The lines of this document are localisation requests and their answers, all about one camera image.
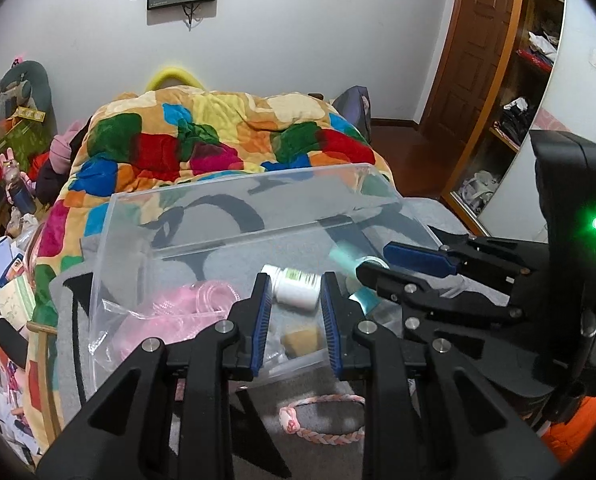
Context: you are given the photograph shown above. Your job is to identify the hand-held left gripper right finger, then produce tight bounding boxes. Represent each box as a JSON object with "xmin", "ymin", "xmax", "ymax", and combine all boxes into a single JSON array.
[{"xmin": 319, "ymin": 272, "xmax": 561, "ymax": 480}]

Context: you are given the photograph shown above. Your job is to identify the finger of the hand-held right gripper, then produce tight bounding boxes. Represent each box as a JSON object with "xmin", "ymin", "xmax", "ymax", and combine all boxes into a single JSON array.
[
  {"xmin": 355, "ymin": 261, "xmax": 526, "ymax": 326},
  {"xmin": 383, "ymin": 234, "xmax": 550, "ymax": 292}
]

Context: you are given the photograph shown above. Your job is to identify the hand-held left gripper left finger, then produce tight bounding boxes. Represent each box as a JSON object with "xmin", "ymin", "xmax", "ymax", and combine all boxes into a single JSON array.
[{"xmin": 37, "ymin": 272, "xmax": 279, "ymax": 480}]

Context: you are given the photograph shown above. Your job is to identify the white pill bottle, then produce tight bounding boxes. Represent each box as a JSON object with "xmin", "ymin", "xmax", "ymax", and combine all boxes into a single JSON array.
[{"xmin": 261, "ymin": 266, "xmax": 324, "ymax": 309}]

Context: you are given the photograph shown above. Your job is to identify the teal tube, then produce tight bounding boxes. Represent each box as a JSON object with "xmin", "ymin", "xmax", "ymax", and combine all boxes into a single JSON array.
[{"xmin": 328, "ymin": 241, "xmax": 394, "ymax": 319}]

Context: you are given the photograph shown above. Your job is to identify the clear plastic storage box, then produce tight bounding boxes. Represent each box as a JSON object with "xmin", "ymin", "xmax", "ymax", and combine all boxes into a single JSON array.
[{"xmin": 85, "ymin": 162, "xmax": 445, "ymax": 397}]

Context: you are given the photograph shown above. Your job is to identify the person's right forearm orange sleeve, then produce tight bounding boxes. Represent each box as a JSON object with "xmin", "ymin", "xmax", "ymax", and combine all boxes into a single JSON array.
[{"xmin": 540, "ymin": 394, "xmax": 596, "ymax": 462}]

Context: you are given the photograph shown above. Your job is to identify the brown sponge block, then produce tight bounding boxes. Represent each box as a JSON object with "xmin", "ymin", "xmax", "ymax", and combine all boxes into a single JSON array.
[{"xmin": 283, "ymin": 327, "xmax": 322, "ymax": 359}]

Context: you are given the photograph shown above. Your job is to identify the pink plastic bag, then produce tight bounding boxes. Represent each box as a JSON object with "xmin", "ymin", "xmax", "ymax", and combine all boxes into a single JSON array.
[{"xmin": 112, "ymin": 280, "xmax": 235, "ymax": 357}]

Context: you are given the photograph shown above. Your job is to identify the white shoes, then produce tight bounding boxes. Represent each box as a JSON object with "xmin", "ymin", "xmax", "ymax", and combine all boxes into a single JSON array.
[{"xmin": 457, "ymin": 170, "xmax": 500, "ymax": 202}]

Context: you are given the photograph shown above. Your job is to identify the dark backpack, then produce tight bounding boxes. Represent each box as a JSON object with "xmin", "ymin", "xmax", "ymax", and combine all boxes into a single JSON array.
[{"xmin": 330, "ymin": 86, "xmax": 374, "ymax": 144}]

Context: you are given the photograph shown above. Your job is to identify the pile of dark clothes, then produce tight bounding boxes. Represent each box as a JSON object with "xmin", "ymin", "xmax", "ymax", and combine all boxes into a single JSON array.
[{"xmin": 498, "ymin": 97, "xmax": 537, "ymax": 144}]

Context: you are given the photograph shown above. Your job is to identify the white wardrobe door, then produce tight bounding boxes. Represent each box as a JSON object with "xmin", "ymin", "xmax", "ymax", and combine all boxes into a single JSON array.
[{"xmin": 478, "ymin": 0, "xmax": 596, "ymax": 242}]

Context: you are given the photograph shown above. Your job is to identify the wooden open shelf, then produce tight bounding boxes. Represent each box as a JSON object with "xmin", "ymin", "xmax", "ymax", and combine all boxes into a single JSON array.
[{"xmin": 440, "ymin": 0, "xmax": 568, "ymax": 237}]

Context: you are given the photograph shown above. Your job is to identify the colourful patchwork blanket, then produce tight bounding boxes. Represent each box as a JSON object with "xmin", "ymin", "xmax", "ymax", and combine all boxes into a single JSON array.
[{"xmin": 30, "ymin": 87, "xmax": 395, "ymax": 453}]

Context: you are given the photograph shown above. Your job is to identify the brown wooden door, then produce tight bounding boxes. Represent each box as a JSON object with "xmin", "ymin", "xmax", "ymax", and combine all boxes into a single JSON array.
[{"xmin": 418, "ymin": 0, "xmax": 518, "ymax": 134}]

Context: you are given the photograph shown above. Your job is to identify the white crumpled cloth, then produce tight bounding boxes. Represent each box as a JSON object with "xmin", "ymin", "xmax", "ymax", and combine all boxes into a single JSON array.
[{"xmin": 527, "ymin": 30, "xmax": 562, "ymax": 57}]

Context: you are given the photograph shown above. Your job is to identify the yellow pillow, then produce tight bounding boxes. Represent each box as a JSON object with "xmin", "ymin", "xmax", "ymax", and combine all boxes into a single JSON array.
[{"xmin": 145, "ymin": 66, "xmax": 205, "ymax": 93}]

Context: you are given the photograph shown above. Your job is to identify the pile of papers and clutter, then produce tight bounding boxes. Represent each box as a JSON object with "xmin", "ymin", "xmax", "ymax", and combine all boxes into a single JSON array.
[{"xmin": 0, "ymin": 234, "xmax": 46, "ymax": 463}]

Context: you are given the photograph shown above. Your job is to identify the pink knitted hat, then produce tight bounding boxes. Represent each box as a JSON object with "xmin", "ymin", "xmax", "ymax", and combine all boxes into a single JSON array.
[{"xmin": 48, "ymin": 120, "xmax": 92, "ymax": 172}]

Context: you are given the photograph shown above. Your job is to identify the pink rabbit toy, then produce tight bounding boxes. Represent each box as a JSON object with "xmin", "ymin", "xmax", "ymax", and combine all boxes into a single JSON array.
[{"xmin": 0, "ymin": 150, "xmax": 37, "ymax": 212}]

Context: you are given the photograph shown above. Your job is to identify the pink braided bracelet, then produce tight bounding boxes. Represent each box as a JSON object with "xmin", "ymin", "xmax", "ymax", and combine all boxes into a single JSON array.
[{"xmin": 278, "ymin": 393, "xmax": 367, "ymax": 444}]

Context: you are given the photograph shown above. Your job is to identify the black monitor cable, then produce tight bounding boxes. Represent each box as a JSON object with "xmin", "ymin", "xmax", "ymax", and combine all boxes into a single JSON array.
[{"xmin": 182, "ymin": 2, "xmax": 202, "ymax": 32}]

